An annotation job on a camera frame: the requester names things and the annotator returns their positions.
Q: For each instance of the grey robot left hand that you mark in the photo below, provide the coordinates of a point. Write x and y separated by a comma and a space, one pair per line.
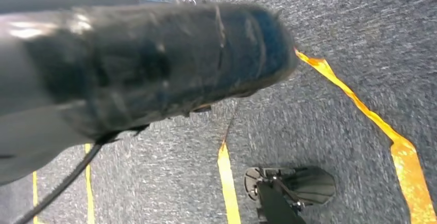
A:
136, 65

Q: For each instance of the crumpled yellow floor tape square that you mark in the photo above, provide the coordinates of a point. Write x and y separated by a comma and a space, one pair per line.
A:
409, 168

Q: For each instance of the black robot left foot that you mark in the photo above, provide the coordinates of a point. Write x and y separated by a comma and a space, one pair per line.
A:
307, 185

